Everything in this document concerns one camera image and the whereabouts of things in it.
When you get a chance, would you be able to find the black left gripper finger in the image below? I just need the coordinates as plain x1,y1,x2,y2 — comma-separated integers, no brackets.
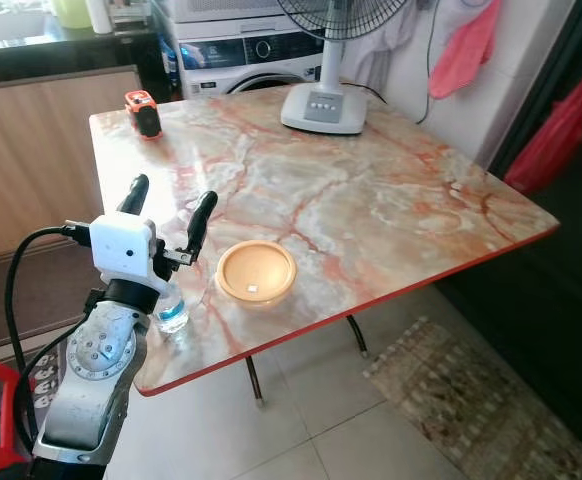
117,174,150,218
183,190,219,254

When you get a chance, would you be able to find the clear plastic water bottle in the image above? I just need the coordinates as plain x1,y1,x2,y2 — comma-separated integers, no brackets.
156,275,192,334

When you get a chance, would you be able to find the black glossy fridge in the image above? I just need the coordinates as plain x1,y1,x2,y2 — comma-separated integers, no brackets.
436,0,582,441

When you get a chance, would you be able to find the orange plastic bowl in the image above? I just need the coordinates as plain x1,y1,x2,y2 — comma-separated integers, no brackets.
216,240,298,307

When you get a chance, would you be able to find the small black orange device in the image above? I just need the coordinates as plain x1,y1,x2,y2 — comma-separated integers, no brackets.
125,90,164,139

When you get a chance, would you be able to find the light wooden cabinet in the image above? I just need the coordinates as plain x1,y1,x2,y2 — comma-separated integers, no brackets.
0,68,142,261

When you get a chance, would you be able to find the black kitchen counter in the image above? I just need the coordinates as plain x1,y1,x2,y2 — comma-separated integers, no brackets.
0,30,162,86

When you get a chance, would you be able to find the white stand fan black grille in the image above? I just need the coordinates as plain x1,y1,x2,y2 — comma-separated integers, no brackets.
276,0,417,136

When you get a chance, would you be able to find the white front load washing machine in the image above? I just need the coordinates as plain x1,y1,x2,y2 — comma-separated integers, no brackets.
156,18,332,99

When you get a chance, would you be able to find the marble pattern table red rim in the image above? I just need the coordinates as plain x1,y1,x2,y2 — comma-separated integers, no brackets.
88,83,560,406

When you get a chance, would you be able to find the grey printed floor mat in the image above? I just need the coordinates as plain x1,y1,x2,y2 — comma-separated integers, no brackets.
0,350,72,431

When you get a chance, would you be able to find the white plastic bottle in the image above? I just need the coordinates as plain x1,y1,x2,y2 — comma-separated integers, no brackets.
86,0,114,34

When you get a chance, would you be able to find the green plastic cup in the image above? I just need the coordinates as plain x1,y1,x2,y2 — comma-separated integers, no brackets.
51,0,94,29

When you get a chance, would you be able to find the white stacked appliance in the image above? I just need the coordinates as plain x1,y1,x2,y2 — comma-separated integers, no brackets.
161,0,292,23

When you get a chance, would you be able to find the red hanging cloth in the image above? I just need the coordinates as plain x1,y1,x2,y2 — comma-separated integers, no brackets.
428,0,502,101

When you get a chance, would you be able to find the brown floral patterned rug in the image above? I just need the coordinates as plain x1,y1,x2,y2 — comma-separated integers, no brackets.
361,318,582,480

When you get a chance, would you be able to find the red plastic bag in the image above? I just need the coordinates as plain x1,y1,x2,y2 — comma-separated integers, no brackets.
503,60,582,196

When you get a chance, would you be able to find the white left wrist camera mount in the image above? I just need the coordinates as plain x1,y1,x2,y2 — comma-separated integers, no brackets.
89,213,158,284

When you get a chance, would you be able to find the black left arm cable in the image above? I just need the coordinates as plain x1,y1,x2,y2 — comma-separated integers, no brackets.
3,225,94,456

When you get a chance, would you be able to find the black fan cord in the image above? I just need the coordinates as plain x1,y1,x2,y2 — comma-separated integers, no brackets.
361,0,447,101

